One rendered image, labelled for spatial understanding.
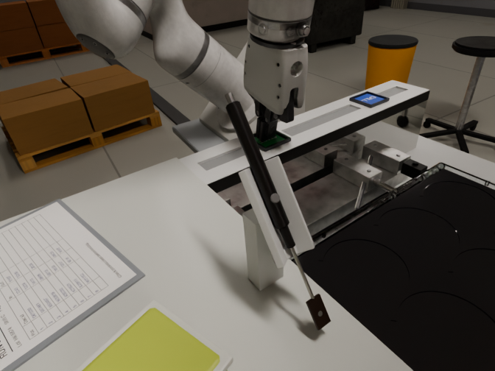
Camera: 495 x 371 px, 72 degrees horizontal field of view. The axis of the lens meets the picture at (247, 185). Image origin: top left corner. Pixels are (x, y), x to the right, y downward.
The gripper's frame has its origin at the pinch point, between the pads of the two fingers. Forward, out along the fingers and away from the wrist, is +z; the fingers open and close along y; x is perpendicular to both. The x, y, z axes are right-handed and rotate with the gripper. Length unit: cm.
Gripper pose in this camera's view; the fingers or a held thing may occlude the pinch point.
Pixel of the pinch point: (267, 127)
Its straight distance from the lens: 58.6
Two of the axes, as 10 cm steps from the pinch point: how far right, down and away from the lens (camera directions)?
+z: -0.6, 7.1, 7.0
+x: -8.2, 3.7, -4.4
